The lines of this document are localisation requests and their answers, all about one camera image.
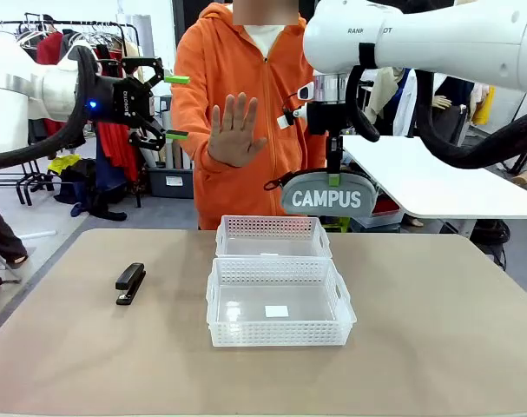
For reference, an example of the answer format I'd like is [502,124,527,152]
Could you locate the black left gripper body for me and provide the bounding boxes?
[89,76,155,129]

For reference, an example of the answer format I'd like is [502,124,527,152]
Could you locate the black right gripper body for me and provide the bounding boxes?
[308,102,350,137]

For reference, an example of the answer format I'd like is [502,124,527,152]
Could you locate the grey CAMPUS zip pouch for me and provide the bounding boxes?
[265,169,379,217]

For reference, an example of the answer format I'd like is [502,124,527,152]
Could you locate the black stapler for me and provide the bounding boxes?
[115,261,148,307]

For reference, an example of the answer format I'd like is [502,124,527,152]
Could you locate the person's right forearm orange sleeve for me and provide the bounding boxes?
[178,108,219,175]

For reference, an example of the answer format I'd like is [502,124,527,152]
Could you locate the person's right hand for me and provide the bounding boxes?
[207,92,268,169]

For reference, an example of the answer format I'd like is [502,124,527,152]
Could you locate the cream cardboard tube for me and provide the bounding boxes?
[165,141,191,170]

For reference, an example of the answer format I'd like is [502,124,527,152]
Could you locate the red hanging dress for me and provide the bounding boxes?
[96,45,142,183]

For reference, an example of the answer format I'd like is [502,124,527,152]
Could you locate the grey storage bin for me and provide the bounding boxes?
[148,167,194,200]

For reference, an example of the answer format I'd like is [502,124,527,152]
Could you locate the lime green stool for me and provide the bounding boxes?
[321,216,353,234]

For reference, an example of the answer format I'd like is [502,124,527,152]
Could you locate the mannequin with beige coat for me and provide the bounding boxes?
[369,67,416,136]

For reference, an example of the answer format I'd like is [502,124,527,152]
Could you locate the white storage box red contents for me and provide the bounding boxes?
[366,197,405,228]

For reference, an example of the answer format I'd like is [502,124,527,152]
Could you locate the white hanging coat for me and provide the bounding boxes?
[395,69,420,136]

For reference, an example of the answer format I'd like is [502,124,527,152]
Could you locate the yellow crumpled garment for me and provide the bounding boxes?
[47,154,82,174]

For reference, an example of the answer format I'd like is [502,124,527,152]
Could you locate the person in orange hoodie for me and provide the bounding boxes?
[171,2,329,230]

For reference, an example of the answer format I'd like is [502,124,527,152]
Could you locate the dark red hanging jacket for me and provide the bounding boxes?
[36,32,67,136]

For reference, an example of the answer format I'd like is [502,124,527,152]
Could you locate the dark clothes pile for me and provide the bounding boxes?
[54,158,128,222]

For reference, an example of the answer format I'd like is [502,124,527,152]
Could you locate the small white perforated plastic basket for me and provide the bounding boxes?
[214,215,333,260]

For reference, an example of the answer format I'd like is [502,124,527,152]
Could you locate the white background table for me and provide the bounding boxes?
[343,135,527,220]

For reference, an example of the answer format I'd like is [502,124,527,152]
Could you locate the black metal clothes rack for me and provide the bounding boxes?
[0,19,142,208]

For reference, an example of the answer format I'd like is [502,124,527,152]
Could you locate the white tube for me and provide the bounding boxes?
[19,228,56,241]

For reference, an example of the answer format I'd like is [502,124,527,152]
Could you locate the yellow hanging garment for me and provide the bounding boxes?
[473,84,497,125]

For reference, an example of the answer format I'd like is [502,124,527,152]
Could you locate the black bag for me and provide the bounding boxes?
[469,219,511,270]

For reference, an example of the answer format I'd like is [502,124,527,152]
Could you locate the bystander leg and shoe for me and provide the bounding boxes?
[0,173,30,299]

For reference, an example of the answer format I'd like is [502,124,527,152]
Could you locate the large white perforated plastic basket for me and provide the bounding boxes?
[205,256,358,348]

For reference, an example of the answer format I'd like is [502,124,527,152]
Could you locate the thin black camera cable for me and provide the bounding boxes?
[282,93,310,121]

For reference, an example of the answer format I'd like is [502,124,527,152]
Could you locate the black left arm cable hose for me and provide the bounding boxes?
[0,45,100,171]

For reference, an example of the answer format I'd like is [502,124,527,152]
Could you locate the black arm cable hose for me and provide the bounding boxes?
[0,45,100,171]
[345,64,527,170]

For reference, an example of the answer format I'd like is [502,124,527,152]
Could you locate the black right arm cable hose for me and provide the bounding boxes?
[345,64,527,170]

